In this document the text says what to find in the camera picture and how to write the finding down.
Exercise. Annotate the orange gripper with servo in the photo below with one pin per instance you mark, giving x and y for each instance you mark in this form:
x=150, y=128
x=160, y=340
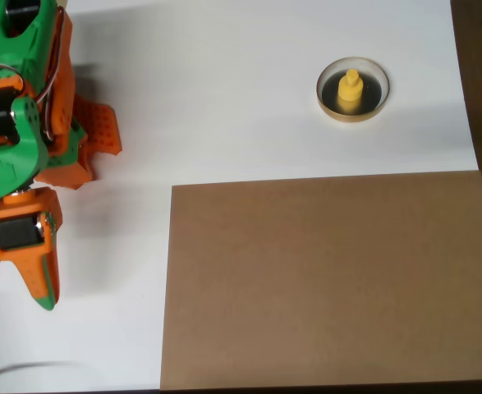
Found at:
x=16, y=235

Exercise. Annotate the small yellow plastic piece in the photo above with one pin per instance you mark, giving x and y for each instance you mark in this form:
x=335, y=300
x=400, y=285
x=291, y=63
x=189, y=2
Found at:
x=350, y=90

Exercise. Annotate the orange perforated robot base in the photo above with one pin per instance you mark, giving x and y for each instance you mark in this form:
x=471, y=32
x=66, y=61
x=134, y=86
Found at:
x=101, y=127

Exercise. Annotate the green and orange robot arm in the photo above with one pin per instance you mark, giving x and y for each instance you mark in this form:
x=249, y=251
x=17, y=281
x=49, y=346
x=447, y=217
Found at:
x=27, y=45

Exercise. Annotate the round dish with gold rim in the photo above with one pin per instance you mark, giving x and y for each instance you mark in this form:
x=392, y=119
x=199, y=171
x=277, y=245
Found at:
x=374, y=102

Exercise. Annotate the white paper sheet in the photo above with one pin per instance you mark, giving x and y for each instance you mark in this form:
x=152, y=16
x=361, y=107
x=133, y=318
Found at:
x=224, y=123

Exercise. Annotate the brown fibreboard panel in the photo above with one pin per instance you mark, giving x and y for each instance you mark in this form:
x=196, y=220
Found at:
x=327, y=279

